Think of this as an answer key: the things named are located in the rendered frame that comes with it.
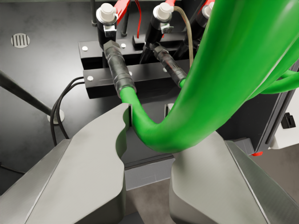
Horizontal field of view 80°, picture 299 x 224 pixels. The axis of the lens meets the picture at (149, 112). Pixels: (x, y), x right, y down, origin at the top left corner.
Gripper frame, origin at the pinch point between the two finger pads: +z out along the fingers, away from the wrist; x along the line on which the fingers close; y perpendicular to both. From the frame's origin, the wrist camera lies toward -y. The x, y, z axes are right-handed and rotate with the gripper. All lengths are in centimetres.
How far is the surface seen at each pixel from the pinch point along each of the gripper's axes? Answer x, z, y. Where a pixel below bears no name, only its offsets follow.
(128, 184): -3.8, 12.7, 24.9
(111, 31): -4.9, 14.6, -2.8
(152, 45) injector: 0.6, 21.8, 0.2
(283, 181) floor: 116, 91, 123
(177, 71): 3.9, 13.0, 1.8
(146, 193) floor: -1, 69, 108
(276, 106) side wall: 26.1, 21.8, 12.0
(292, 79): 14.1, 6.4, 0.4
